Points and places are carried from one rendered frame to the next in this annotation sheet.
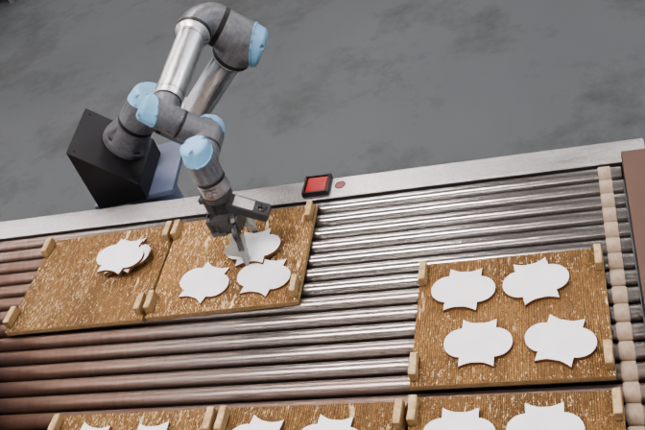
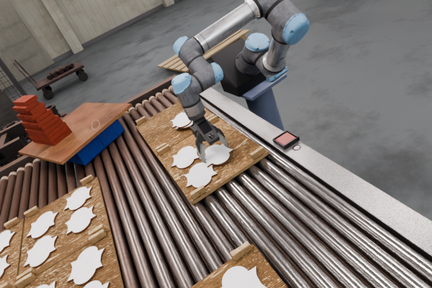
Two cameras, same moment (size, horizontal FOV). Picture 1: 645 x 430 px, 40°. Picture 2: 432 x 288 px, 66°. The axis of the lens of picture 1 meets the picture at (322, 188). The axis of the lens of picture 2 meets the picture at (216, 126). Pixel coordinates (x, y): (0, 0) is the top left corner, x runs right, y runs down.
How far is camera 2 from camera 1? 1.51 m
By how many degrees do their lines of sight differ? 44
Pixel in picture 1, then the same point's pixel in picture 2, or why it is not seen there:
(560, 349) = not seen: outside the picture
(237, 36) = (278, 19)
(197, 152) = (174, 83)
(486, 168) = (386, 207)
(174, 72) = (210, 29)
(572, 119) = not seen: outside the picture
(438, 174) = (350, 184)
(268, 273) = (202, 174)
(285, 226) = (242, 153)
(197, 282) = (183, 154)
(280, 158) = (396, 108)
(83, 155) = (218, 61)
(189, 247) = not seen: hidden behind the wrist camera
